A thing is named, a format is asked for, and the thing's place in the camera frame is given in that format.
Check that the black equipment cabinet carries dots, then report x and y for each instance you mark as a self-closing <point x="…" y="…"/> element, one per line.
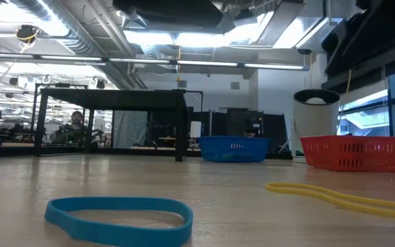
<point x="242" y="120"/>

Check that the white lamp shade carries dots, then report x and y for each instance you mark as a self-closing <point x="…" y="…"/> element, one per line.
<point x="196" y="129"/>

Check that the white cylinder with black rim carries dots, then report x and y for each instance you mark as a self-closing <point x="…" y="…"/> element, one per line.
<point x="315" y="120"/>

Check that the person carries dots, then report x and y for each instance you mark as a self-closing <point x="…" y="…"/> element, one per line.
<point x="77" y="117"/>

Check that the ribbed silver air duct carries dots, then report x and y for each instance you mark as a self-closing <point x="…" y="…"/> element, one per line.
<point x="63" y="31"/>

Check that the black aluminium table frame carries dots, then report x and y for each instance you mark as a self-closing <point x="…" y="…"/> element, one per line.
<point x="132" y="151"/>

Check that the yellow rubber band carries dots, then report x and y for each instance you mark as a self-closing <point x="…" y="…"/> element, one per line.
<point x="269" y="187"/>

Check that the black mesh shelf riser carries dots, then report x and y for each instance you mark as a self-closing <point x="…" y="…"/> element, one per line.
<point x="115" y="99"/>

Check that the red plastic basket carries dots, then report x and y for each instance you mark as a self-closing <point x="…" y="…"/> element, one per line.
<point x="321" y="154"/>

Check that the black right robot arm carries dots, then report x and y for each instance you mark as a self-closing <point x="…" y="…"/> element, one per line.
<point x="338" y="37"/>

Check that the long ceiling light bar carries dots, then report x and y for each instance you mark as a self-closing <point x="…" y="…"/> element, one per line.
<point x="204" y="63"/>

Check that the black partition panels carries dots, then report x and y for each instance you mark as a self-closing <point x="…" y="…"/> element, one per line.
<point x="276" y="130"/>

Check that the blue plastic basket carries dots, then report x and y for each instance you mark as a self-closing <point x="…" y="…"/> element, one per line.
<point x="233" y="149"/>

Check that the grey curtain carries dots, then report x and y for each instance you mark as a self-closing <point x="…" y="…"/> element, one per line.
<point x="130" y="128"/>

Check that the blue rubber band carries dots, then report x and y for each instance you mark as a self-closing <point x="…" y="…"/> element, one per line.
<point x="122" y="236"/>

